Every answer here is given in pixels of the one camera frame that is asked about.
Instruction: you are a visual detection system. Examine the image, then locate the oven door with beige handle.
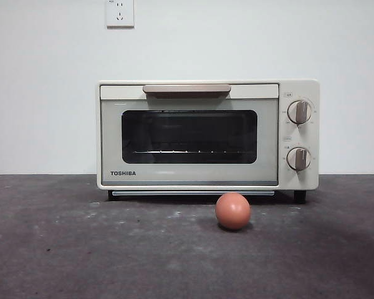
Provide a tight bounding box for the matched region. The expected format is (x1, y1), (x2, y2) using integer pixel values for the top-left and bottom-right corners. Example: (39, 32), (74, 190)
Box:
(99, 83), (281, 187)

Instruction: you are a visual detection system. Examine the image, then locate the brown egg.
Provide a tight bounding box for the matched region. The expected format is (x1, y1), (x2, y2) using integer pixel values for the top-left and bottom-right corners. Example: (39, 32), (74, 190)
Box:
(215, 192), (251, 231)

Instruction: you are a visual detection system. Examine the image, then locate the silver oven crumb tray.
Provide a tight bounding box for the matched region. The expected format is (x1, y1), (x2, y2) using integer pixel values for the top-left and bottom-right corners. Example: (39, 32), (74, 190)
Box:
(112, 191), (276, 197)

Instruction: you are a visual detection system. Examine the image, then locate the beige oven knob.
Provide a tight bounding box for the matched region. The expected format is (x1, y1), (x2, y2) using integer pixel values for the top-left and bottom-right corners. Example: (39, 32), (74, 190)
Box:
(287, 100), (313, 126)
(286, 146), (312, 172)

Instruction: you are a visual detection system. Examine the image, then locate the cream Toshiba toaster oven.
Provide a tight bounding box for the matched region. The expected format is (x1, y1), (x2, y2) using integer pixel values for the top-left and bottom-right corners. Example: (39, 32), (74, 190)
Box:
(96, 79), (320, 205)

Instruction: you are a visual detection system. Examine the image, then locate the metal wire oven rack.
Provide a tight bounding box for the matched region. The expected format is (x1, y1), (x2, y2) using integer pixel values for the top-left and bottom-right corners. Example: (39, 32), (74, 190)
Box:
(132, 149), (247, 155)

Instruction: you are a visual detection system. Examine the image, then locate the white wall socket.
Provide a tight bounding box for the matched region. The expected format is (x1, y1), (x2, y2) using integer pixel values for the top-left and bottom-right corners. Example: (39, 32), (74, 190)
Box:
(106, 0), (135, 29)

